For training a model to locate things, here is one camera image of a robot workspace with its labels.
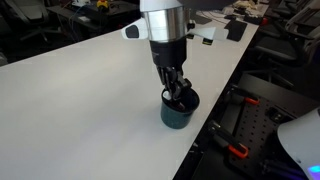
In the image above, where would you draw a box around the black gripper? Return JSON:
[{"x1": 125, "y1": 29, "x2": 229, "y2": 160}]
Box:
[{"x1": 150, "y1": 39, "x2": 192, "y2": 100}]

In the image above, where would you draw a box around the red Expo marker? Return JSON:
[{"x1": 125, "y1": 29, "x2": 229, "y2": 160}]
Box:
[{"x1": 162, "y1": 90, "x2": 185, "y2": 111}]

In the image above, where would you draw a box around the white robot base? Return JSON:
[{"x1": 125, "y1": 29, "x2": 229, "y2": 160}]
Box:
[{"x1": 277, "y1": 108, "x2": 320, "y2": 180}]

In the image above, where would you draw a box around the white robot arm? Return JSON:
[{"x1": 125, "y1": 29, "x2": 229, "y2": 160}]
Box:
[{"x1": 140, "y1": 0, "x2": 191, "y2": 100}]

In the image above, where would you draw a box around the dark teal mug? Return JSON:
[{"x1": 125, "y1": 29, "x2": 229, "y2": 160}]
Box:
[{"x1": 160, "y1": 89, "x2": 200, "y2": 129}]

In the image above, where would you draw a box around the orange black clamp far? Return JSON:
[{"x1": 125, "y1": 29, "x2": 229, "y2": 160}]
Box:
[{"x1": 227, "y1": 84, "x2": 260, "y2": 105}]

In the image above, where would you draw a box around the orange black clamp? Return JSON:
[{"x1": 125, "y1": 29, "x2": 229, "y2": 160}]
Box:
[
  {"x1": 208, "y1": 121, "x2": 249, "y2": 159},
  {"x1": 227, "y1": 84, "x2": 260, "y2": 105}
]

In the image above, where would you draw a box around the orange black clamp near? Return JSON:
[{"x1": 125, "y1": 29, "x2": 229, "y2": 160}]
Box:
[{"x1": 208, "y1": 121, "x2": 249, "y2": 159}]

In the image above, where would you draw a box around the black perforated breadboard base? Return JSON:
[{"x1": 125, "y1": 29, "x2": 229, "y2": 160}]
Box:
[{"x1": 228, "y1": 98, "x2": 318, "y2": 180}]

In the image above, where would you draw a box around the black office chair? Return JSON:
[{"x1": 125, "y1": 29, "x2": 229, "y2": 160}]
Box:
[{"x1": 246, "y1": 0, "x2": 320, "y2": 87}]

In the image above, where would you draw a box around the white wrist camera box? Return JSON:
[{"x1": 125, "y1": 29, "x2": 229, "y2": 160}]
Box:
[{"x1": 121, "y1": 18, "x2": 229, "y2": 43}]

